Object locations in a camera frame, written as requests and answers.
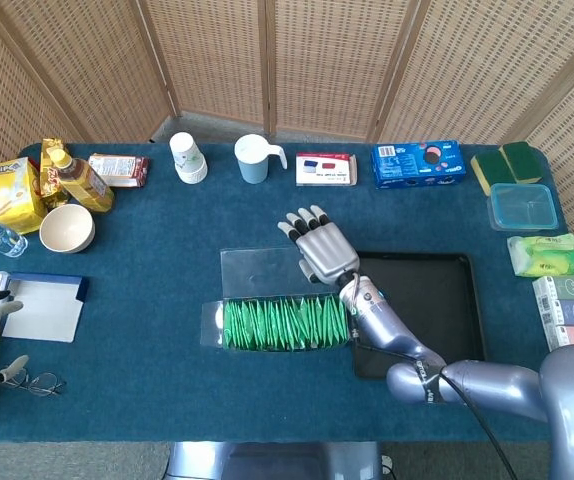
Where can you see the blue tissue pack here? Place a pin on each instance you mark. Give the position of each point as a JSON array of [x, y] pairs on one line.
[[567, 312]]

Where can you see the white and blue folder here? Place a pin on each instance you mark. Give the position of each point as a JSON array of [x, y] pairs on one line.
[[42, 310]]

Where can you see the blue tablecloth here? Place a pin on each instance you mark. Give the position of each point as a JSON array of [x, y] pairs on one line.
[[167, 390]]

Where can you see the green wet wipes pack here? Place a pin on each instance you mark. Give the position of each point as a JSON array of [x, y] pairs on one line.
[[542, 255]]

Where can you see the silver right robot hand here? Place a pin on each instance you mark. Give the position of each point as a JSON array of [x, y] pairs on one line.
[[327, 250]]

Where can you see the white box red-blue print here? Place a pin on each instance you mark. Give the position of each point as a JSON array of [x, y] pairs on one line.
[[324, 170]]

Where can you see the silver-blue robot torso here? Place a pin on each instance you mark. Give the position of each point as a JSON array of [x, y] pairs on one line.
[[267, 462]]

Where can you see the grey-green tissue pack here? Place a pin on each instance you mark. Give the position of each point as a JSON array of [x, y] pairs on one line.
[[557, 289]]

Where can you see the black rectangular tray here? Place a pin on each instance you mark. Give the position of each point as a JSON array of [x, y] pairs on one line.
[[432, 300]]

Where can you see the stack of white paper cups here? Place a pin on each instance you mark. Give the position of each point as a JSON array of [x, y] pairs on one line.
[[189, 160]]

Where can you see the yellow-label tea bottle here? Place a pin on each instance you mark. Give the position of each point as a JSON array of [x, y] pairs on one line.
[[84, 182]]

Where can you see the woven rattan folding screen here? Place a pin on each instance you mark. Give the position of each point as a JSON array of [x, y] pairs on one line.
[[317, 65]]

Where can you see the transparent plastic tea box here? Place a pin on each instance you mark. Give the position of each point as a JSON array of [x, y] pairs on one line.
[[257, 272]]

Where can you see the yellow snack packet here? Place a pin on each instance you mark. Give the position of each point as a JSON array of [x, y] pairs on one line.
[[53, 175]]

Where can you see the green tea bag sachet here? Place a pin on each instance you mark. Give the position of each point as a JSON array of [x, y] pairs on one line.
[[342, 320]]

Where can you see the blue cookie box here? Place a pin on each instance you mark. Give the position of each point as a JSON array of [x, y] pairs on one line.
[[417, 165]]

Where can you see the yellow-green sponge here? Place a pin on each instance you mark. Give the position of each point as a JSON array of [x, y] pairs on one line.
[[489, 172], [522, 160]]

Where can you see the silver-blue right robot arm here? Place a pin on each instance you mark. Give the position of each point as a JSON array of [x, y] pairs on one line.
[[382, 330]]

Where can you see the yellow tea carton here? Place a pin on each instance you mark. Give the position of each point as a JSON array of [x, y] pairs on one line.
[[14, 195]]

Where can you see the beige bowl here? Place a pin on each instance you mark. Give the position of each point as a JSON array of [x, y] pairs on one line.
[[67, 230]]

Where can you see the blue-lidded clear food container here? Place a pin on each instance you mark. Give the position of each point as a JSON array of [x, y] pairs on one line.
[[522, 207]]

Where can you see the brown-white biscuit pack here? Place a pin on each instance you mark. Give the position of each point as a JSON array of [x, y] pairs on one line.
[[117, 170]]

